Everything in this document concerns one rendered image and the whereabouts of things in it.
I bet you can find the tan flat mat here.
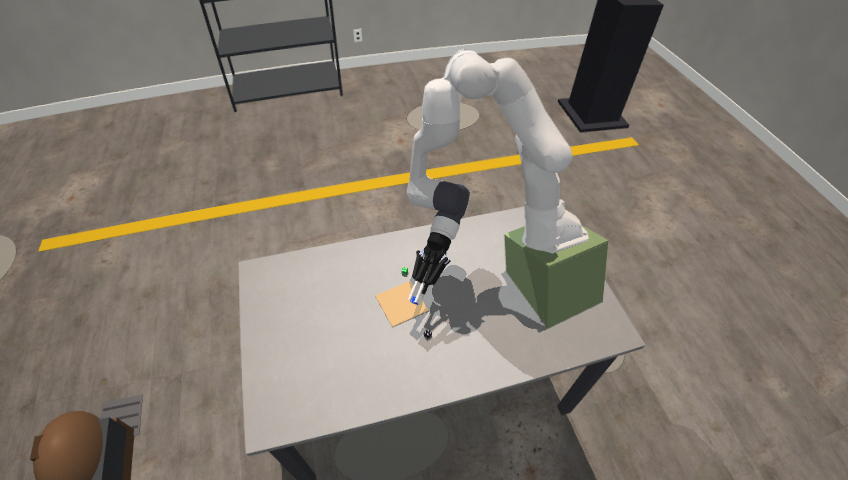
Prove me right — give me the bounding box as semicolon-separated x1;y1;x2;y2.
375;281;429;327

